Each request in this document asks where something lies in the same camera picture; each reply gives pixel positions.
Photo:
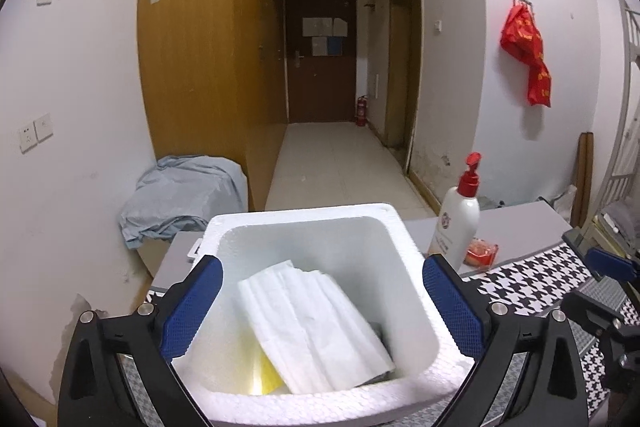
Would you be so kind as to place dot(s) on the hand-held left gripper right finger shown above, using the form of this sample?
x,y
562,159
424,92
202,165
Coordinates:
x,y
452,307

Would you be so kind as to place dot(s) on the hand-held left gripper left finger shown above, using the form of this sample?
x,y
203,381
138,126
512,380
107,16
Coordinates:
x,y
192,307

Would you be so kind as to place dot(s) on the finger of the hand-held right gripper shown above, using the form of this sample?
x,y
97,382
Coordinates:
x,y
607,263
590,307

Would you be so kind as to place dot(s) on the yellow foam net sleeve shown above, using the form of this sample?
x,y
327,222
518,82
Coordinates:
x,y
267,374

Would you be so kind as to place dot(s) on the white towel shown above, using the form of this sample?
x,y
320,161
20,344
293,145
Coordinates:
x,y
310,322

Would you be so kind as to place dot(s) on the white foam box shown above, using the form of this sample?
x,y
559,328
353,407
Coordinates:
x,y
320,227

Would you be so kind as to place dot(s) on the small white device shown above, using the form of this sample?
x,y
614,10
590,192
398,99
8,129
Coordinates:
x,y
195,250

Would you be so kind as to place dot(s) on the red snack packet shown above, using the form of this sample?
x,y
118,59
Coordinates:
x,y
481,253

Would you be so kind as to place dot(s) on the houndstooth tablecloth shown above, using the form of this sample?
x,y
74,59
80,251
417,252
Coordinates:
x,y
530,282

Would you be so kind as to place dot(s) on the white pump lotion bottle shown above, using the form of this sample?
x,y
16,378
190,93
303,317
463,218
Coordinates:
x,y
457,227

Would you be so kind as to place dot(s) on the wooden plank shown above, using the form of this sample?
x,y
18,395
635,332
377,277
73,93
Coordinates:
x,y
580,177
590,167

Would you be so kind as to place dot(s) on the blue grey cloth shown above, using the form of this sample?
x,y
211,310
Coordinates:
x,y
180,197

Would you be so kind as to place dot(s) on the red fire extinguisher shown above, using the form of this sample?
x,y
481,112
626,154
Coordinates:
x,y
361,112

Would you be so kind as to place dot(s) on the red plastic bags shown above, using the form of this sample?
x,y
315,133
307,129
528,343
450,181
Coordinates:
x,y
527,52

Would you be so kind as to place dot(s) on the light wooden side door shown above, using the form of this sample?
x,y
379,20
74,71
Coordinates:
x,y
402,82

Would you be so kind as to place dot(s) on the metal bunk bed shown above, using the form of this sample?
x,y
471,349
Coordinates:
x,y
629,19

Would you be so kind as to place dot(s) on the wooden wardrobe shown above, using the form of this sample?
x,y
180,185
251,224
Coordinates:
x,y
200,57

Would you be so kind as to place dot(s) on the dark brown door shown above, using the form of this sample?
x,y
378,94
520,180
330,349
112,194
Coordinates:
x,y
320,87

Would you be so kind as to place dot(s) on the blue paper notice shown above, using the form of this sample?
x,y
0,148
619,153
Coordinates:
x,y
335,46

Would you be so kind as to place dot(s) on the white paper notice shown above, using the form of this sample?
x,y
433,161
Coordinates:
x,y
320,46
311,27
334,27

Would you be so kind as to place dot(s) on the white wall socket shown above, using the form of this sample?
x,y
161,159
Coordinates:
x,y
43,127
27,138

